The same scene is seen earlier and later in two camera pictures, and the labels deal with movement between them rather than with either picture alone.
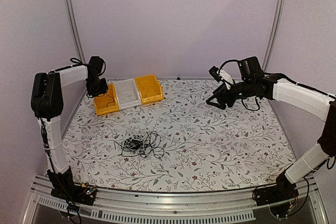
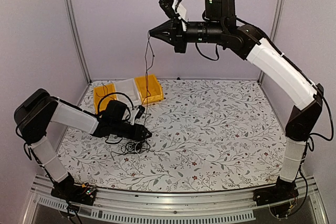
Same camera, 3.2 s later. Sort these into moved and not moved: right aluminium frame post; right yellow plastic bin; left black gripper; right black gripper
Moved: right black gripper; left black gripper
Not moved: right aluminium frame post; right yellow plastic bin
